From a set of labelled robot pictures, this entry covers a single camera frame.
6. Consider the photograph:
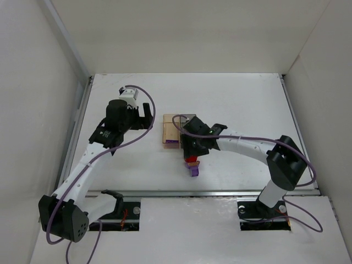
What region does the aluminium rail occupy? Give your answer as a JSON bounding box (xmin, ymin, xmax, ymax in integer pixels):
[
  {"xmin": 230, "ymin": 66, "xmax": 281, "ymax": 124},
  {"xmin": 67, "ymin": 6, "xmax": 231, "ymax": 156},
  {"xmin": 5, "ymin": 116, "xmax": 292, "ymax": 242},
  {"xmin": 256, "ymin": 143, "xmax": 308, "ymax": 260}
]
[
  {"xmin": 85, "ymin": 189, "xmax": 321, "ymax": 197},
  {"xmin": 278, "ymin": 74, "xmax": 339, "ymax": 223},
  {"xmin": 45, "ymin": 76, "xmax": 94, "ymax": 196}
]

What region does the aluminium front rail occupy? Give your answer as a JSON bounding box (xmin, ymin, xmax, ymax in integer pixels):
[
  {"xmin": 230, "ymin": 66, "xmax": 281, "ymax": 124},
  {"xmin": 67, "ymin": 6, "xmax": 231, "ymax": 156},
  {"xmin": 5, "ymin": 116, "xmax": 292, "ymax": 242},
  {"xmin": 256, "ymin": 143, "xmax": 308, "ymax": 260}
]
[{"xmin": 85, "ymin": 189, "xmax": 321, "ymax": 197}]

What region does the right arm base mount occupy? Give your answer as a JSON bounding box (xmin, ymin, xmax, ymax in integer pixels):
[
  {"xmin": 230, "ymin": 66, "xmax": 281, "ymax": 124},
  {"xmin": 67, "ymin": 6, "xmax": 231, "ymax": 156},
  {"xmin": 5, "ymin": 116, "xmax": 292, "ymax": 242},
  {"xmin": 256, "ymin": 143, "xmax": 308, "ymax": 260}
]
[{"xmin": 237, "ymin": 199, "xmax": 291, "ymax": 231}]

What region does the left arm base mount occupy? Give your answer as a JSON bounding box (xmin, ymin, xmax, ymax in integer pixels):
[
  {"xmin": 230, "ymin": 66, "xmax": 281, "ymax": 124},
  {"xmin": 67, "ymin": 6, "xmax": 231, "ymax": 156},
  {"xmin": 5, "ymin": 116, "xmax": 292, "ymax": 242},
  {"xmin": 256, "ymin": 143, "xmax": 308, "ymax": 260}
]
[{"xmin": 100, "ymin": 190, "xmax": 141, "ymax": 232}]

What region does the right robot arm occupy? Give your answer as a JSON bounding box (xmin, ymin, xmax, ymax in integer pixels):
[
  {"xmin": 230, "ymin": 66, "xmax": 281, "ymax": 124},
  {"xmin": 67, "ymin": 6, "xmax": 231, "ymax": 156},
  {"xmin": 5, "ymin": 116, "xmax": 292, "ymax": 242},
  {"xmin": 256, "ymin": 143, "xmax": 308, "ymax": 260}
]
[{"xmin": 180, "ymin": 115, "xmax": 307, "ymax": 218}]

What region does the amber transparent container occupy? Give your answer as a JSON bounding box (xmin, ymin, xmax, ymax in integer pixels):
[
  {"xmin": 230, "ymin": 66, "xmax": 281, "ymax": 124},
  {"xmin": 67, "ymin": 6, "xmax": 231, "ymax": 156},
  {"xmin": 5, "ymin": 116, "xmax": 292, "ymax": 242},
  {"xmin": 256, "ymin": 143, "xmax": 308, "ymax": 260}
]
[{"xmin": 162, "ymin": 114, "xmax": 181, "ymax": 149}]

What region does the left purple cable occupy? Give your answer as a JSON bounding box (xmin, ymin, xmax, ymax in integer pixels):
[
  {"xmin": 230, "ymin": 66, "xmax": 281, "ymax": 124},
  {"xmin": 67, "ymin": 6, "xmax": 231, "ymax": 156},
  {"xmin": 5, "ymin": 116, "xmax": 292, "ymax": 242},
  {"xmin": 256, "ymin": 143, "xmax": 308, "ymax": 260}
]
[{"xmin": 45, "ymin": 84, "xmax": 156, "ymax": 264}]

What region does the purple lego piece with butterfly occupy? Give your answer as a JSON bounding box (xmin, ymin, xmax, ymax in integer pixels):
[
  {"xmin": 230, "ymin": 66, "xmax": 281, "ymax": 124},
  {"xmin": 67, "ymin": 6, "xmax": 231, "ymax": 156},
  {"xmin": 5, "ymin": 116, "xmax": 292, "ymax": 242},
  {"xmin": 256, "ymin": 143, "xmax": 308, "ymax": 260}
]
[{"xmin": 185, "ymin": 161, "xmax": 200, "ymax": 177}]

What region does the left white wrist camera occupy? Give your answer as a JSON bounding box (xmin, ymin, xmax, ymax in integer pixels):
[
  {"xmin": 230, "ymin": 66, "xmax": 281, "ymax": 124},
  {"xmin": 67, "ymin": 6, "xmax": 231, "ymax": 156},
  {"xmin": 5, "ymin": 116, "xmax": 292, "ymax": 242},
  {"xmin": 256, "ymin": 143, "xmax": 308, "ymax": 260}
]
[{"xmin": 119, "ymin": 87, "xmax": 139, "ymax": 108}]

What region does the grey transparent container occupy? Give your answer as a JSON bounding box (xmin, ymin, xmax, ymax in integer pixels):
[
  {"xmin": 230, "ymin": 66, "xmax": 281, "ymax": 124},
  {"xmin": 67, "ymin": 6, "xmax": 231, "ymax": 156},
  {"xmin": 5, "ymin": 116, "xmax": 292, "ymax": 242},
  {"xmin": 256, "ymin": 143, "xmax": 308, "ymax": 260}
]
[{"xmin": 179, "ymin": 114, "xmax": 196, "ymax": 128}]

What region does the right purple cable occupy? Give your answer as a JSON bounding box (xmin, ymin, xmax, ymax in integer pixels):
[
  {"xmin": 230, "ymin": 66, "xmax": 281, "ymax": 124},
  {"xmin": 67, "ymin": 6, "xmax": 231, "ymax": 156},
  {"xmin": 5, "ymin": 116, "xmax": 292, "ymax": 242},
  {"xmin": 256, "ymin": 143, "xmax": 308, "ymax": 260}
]
[{"xmin": 172, "ymin": 114, "xmax": 323, "ymax": 234}]

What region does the purple cable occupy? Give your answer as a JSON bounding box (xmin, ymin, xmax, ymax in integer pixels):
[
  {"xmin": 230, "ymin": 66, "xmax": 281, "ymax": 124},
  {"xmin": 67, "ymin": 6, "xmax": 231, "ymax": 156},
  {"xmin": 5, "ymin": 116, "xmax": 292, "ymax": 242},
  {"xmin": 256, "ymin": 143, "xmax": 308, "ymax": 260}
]
[
  {"xmin": 172, "ymin": 114, "xmax": 323, "ymax": 234},
  {"xmin": 45, "ymin": 84, "xmax": 156, "ymax": 264}
]

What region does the aluminium left rail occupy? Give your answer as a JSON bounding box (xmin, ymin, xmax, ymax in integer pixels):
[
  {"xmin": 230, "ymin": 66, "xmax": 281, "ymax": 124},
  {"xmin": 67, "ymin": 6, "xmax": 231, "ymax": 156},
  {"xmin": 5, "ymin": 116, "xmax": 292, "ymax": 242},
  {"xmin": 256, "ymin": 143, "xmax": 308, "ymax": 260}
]
[{"xmin": 45, "ymin": 76, "xmax": 94, "ymax": 196}]

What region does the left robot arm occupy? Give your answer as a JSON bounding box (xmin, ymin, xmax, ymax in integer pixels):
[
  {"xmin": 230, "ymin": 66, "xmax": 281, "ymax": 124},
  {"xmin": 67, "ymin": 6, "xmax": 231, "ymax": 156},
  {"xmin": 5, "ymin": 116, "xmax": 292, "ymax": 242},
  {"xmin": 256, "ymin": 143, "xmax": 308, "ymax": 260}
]
[{"xmin": 38, "ymin": 100, "xmax": 156, "ymax": 245}]

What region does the aluminium right rail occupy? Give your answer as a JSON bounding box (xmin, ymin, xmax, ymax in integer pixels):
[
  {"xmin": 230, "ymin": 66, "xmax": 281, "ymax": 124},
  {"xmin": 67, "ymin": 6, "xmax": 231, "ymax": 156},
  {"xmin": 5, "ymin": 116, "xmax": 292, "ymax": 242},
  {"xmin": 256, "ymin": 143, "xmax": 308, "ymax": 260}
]
[{"xmin": 278, "ymin": 74, "xmax": 339, "ymax": 223}]

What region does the purple curved lego brick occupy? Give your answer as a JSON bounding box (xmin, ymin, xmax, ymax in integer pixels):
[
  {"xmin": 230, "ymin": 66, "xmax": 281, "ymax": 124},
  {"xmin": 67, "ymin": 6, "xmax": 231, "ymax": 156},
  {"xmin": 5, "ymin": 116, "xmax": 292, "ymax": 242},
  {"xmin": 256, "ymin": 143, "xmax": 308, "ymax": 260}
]
[{"xmin": 165, "ymin": 140, "xmax": 179, "ymax": 144}]

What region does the red flower lego piece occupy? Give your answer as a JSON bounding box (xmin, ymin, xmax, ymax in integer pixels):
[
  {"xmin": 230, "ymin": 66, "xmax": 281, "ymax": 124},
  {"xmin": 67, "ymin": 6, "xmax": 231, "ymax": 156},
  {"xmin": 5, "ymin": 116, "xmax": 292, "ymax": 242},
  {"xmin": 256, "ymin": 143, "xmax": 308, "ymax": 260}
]
[{"xmin": 184, "ymin": 156, "xmax": 197, "ymax": 163}]

